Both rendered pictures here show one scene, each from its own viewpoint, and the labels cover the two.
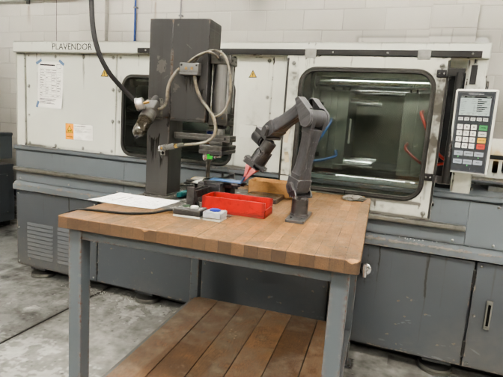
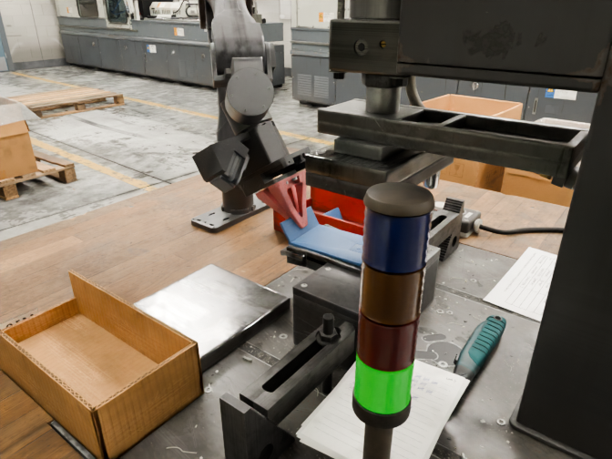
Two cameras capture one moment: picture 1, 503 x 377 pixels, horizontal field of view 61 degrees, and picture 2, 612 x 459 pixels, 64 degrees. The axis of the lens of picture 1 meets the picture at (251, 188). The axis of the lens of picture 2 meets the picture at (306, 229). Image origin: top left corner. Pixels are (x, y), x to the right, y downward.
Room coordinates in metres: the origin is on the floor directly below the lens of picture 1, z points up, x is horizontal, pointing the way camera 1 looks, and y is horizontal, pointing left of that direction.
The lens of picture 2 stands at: (2.40, 0.27, 1.29)
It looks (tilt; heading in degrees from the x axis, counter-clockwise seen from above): 25 degrees down; 201
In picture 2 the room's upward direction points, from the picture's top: straight up
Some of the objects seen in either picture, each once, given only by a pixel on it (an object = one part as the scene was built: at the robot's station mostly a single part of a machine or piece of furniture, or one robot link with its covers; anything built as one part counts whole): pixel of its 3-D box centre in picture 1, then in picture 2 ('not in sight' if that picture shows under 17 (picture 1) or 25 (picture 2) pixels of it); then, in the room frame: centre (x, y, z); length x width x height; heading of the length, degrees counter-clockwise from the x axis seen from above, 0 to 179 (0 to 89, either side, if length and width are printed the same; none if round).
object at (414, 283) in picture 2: not in sight; (392, 283); (2.14, 0.23, 1.14); 0.04 x 0.04 x 0.03
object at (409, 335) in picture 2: not in sight; (387, 331); (2.14, 0.23, 1.10); 0.04 x 0.04 x 0.03
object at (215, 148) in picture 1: (203, 124); (453, 74); (1.87, 0.22, 1.22); 0.26 x 0.18 x 0.30; 74
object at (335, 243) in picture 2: (229, 177); (340, 236); (1.83, 0.10, 1.00); 0.15 x 0.07 x 0.03; 75
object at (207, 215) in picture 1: (214, 218); not in sight; (1.48, 0.12, 0.90); 0.07 x 0.07 x 0.06; 74
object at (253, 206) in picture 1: (237, 204); (347, 221); (1.62, 0.05, 0.93); 0.25 x 0.12 x 0.06; 74
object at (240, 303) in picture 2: (263, 197); (205, 311); (1.93, -0.06, 0.91); 0.17 x 0.16 x 0.02; 164
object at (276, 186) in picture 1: (276, 188); (83, 355); (2.08, -0.12, 0.93); 0.25 x 0.13 x 0.08; 74
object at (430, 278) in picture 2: (216, 191); (370, 297); (1.86, 0.15, 0.94); 0.20 x 0.10 x 0.07; 164
